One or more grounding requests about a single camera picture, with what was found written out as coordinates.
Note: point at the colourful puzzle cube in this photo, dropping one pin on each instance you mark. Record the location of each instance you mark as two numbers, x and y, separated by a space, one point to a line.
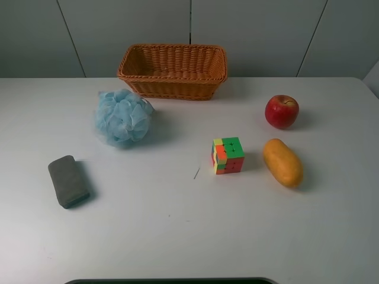
227 155

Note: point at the orange wicker basket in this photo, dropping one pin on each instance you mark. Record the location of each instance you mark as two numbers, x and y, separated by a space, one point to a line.
191 72

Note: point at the blue mesh bath loofah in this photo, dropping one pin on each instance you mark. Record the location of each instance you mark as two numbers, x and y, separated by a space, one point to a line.
122 117

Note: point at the yellow orange mango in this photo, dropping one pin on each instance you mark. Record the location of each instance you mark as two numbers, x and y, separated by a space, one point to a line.
283 163

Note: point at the red apple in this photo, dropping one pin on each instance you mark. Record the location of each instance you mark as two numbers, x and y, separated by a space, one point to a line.
281 111

